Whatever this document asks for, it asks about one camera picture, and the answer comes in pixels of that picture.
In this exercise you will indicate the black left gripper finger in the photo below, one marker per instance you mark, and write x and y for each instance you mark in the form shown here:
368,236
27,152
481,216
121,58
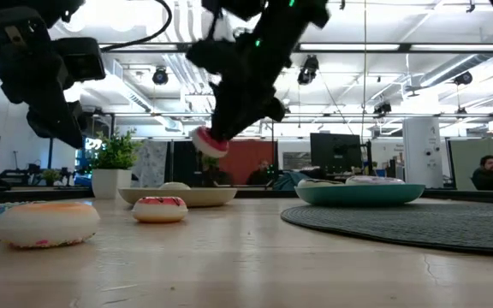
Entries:
58,124
83,115

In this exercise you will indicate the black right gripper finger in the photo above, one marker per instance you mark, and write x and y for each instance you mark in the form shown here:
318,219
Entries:
246,117
223,113

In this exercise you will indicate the small red frosted donut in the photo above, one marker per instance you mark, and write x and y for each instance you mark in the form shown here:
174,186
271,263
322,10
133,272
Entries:
206,145

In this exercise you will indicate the small orange frosted donut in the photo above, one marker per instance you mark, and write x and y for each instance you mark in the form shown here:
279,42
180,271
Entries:
49,224

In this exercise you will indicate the small red striped donut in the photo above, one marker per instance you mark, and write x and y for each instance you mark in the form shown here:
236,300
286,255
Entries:
159,211

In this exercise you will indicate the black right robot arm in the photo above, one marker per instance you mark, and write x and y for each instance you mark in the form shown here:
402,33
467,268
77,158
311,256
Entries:
272,8

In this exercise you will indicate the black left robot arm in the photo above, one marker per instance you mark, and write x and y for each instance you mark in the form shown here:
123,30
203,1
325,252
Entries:
15,6

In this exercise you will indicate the black ceiling spotlight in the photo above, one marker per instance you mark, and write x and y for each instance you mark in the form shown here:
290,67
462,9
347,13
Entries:
307,70
160,76
463,78

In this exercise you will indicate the small green plant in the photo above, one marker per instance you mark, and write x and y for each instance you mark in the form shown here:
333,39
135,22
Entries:
51,176

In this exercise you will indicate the green plant in white pot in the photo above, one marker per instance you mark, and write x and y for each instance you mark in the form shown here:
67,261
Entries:
111,171

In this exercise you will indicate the beige round plate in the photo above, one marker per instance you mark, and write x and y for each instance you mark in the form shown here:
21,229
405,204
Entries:
203,197

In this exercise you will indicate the black computer monitor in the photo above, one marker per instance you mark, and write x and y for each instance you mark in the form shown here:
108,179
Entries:
334,152

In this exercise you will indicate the teal round plate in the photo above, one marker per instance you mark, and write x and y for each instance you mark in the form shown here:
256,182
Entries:
358,194

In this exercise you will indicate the purple donut with chocolate stripes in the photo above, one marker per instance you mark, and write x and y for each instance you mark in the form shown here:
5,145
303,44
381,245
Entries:
375,180

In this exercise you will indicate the white column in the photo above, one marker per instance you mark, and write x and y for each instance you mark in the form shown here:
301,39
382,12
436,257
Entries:
422,149

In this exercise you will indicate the grey round woven mat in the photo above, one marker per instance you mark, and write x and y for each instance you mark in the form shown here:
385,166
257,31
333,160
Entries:
400,226

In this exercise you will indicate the orange partition wall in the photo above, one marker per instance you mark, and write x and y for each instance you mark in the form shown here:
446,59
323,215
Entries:
246,158

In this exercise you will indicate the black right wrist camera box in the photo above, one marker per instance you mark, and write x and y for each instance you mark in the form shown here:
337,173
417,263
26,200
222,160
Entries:
206,55

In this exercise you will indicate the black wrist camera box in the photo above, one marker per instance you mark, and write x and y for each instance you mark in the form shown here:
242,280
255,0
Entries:
206,55
81,60

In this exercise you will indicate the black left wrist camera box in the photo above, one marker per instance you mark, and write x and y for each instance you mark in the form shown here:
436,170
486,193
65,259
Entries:
81,60

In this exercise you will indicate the black aluminium table frame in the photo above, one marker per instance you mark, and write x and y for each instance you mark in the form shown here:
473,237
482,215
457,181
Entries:
37,196

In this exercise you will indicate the grey partition wall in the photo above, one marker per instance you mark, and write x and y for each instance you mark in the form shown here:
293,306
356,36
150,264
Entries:
462,162

